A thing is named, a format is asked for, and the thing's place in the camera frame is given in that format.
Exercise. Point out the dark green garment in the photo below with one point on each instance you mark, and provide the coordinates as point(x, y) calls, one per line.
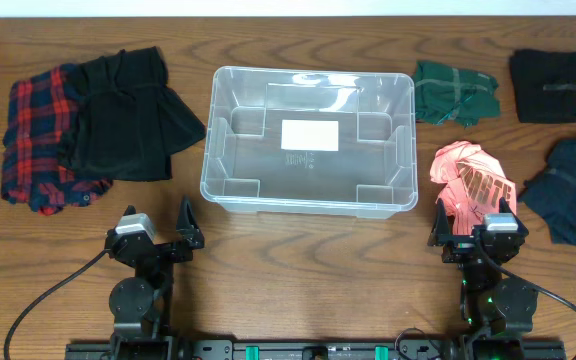
point(444, 93)

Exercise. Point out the white label in bin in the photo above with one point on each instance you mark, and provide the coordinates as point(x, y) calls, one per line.
point(310, 135)

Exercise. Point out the navy folded garment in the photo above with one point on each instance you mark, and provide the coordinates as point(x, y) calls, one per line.
point(551, 194)

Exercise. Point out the clear plastic storage bin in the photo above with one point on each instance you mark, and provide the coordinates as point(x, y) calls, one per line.
point(372, 175)

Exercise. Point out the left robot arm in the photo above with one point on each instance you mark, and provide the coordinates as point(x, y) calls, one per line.
point(141, 304)

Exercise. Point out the black garment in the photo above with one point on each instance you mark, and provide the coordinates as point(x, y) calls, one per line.
point(129, 122)
point(544, 85)

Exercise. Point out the pink printed t-shirt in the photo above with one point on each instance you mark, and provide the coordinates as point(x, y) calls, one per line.
point(474, 183)

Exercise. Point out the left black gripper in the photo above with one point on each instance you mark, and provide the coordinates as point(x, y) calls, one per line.
point(163, 248)

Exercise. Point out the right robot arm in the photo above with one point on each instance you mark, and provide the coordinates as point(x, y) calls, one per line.
point(498, 308)

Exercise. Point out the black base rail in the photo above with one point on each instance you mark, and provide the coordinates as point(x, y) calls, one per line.
point(403, 349)

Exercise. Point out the red navy plaid shirt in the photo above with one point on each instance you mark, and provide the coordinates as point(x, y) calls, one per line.
point(40, 110)

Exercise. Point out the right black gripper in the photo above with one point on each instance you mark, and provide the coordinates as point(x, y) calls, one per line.
point(461, 245)

